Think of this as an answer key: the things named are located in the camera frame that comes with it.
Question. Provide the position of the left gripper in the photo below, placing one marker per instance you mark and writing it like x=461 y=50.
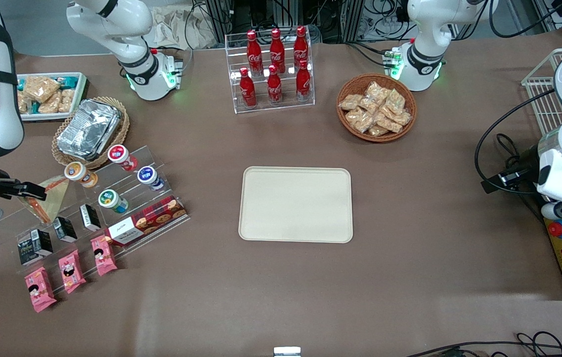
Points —
x=525 y=167

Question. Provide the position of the triangle sandwich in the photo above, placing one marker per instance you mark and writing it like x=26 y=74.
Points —
x=50 y=203

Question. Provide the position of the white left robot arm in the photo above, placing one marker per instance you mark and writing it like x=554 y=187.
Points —
x=424 y=49

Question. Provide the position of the cream rectangular tray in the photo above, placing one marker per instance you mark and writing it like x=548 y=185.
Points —
x=296 y=203

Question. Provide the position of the orange lid gum bottle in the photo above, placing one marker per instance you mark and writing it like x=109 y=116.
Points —
x=77 y=172

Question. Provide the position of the black snack packet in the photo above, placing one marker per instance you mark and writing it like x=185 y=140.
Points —
x=26 y=253
x=65 y=229
x=43 y=243
x=90 y=217

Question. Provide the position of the green lid gum bottle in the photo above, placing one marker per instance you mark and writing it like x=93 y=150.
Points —
x=109 y=199

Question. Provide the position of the foil takeaway container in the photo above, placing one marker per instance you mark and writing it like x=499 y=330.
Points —
x=87 y=129

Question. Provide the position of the beige cracker snack bag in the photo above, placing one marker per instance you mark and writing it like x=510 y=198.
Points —
x=24 y=103
x=50 y=104
x=40 y=88
x=67 y=99

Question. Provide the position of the pink cartoon snack packet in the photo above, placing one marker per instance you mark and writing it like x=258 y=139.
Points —
x=39 y=290
x=103 y=255
x=72 y=271

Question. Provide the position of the red lid gum bottle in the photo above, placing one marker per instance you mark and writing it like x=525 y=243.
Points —
x=120 y=154

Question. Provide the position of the wicker basket with foil container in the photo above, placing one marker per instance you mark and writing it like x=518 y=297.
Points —
x=121 y=130

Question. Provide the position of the white snack bin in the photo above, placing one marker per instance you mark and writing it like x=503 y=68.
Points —
x=83 y=87

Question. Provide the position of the blue lid gum bottle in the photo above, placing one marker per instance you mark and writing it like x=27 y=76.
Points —
x=148 y=175

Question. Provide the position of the red plaid cookie box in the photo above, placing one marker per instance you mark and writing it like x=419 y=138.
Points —
x=147 y=220

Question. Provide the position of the clear wrapped biscuit packet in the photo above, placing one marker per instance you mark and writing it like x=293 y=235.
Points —
x=378 y=131
x=402 y=119
x=376 y=90
x=396 y=100
x=367 y=105
x=360 y=120
x=350 y=102
x=389 y=123

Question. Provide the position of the clear acrylic tiered shelf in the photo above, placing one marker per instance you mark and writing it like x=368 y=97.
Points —
x=159 y=171

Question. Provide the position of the round brown wicker basket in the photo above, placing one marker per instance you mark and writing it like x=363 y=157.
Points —
x=348 y=130

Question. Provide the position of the crumpled beige cloth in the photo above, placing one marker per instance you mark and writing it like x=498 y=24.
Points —
x=177 y=29

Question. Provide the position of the red cola bottle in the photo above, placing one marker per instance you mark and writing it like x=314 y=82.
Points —
x=254 y=54
x=277 y=52
x=274 y=89
x=303 y=84
x=248 y=91
x=301 y=49

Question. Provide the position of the clear acrylic bottle rack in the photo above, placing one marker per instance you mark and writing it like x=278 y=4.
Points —
x=286 y=106

